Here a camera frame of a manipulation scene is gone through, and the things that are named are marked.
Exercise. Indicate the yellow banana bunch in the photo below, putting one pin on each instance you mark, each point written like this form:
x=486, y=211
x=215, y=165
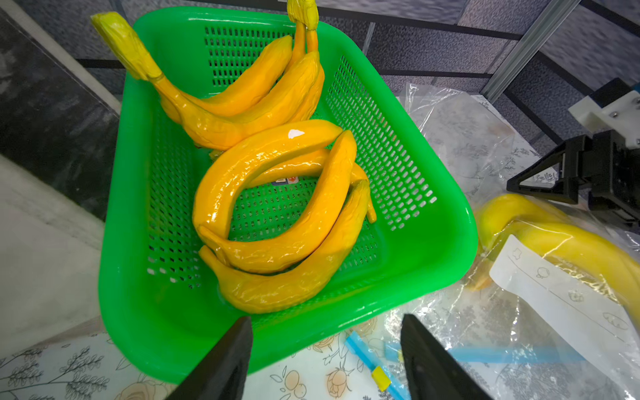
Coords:
x=551, y=234
x=301, y=239

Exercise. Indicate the banana with green stem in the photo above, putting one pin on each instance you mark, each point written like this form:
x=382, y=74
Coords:
x=206, y=129

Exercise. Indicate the clear zip-top bag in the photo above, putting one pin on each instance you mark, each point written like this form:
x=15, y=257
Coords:
x=480, y=149
x=534, y=333

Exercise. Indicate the small label in basket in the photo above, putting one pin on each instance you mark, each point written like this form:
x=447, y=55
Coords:
x=286, y=181

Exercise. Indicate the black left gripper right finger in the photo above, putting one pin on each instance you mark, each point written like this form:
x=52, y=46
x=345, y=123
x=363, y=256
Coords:
x=432, y=373

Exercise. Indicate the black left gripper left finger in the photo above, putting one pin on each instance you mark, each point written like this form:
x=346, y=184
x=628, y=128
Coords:
x=223, y=371

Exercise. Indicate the aluminium frame post right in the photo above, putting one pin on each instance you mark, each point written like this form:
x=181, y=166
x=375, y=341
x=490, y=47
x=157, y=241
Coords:
x=542, y=29

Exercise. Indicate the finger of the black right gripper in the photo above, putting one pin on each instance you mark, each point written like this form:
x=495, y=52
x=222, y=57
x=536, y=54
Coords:
x=558, y=176

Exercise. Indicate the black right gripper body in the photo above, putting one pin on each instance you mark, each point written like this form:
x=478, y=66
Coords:
x=611, y=115

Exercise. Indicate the green plastic basket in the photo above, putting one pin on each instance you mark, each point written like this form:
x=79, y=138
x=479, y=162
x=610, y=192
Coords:
x=161, y=305

